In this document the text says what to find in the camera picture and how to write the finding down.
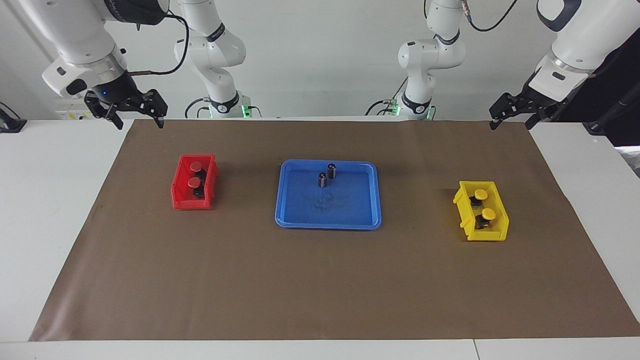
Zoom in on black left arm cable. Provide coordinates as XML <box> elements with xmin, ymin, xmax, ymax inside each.
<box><xmin>462</xmin><ymin>0</ymin><xmax>518</xmax><ymax>32</ymax></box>

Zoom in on black left base cable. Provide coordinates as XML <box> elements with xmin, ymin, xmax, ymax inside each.
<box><xmin>365</xmin><ymin>77</ymin><xmax>408</xmax><ymax>117</ymax></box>

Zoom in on black right base cable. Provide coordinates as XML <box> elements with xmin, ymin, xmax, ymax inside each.
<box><xmin>184</xmin><ymin>97</ymin><xmax>211</xmax><ymax>120</ymax></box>

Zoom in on red plastic bin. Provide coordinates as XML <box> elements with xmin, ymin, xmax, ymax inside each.
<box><xmin>171</xmin><ymin>153</ymin><xmax>220</xmax><ymax>211</ymax></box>

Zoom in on yellow plastic bin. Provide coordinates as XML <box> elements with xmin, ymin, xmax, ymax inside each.
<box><xmin>453</xmin><ymin>180</ymin><xmax>510</xmax><ymax>242</ymax></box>

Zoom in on brown table mat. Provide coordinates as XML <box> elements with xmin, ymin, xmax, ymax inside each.
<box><xmin>29</xmin><ymin>119</ymin><xmax>640</xmax><ymax>342</ymax></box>

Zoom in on blue plastic tray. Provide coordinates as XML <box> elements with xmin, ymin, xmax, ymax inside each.
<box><xmin>274</xmin><ymin>159</ymin><xmax>383</xmax><ymax>231</ymax></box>

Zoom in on black tripod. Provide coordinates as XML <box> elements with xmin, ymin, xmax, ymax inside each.
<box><xmin>582</xmin><ymin>95</ymin><xmax>640</xmax><ymax>136</ymax></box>

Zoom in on black base cable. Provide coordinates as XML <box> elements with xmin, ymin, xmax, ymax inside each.
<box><xmin>184</xmin><ymin>97</ymin><xmax>211</xmax><ymax>120</ymax></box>
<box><xmin>365</xmin><ymin>77</ymin><xmax>408</xmax><ymax>117</ymax></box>

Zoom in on black curtain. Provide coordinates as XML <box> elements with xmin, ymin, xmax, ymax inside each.
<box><xmin>552</xmin><ymin>30</ymin><xmax>640</xmax><ymax>147</ymax></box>

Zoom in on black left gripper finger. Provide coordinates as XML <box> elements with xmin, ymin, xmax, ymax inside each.
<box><xmin>525</xmin><ymin>102</ymin><xmax>556</xmax><ymax>130</ymax></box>
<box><xmin>489</xmin><ymin>92</ymin><xmax>526</xmax><ymax>131</ymax></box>

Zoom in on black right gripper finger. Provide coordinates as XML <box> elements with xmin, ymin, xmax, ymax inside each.
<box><xmin>84</xmin><ymin>91</ymin><xmax>124</xmax><ymax>131</ymax></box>
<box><xmin>131</xmin><ymin>89</ymin><xmax>169</xmax><ymax>130</ymax></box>

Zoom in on white wall socket box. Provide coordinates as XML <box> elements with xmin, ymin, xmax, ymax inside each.
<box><xmin>55</xmin><ymin>107</ymin><xmax>93</xmax><ymax>121</ymax></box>

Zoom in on black stand foot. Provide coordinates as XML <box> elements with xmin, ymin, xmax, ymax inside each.
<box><xmin>0</xmin><ymin>102</ymin><xmax>27</xmax><ymax>134</ymax></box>

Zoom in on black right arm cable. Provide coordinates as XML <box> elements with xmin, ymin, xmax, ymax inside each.
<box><xmin>125</xmin><ymin>12</ymin><xmax>190</xmax><ymax>77</ymax></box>

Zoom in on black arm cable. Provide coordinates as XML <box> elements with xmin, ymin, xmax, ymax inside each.
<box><xmin>125</xmin><ymin>12</ymin><xmax>190</xmax><ymax>77</ymax></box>
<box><xmin>462</xmin><ymin>0</ymin><xmax>518</xmax><ymax>32</ymax></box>

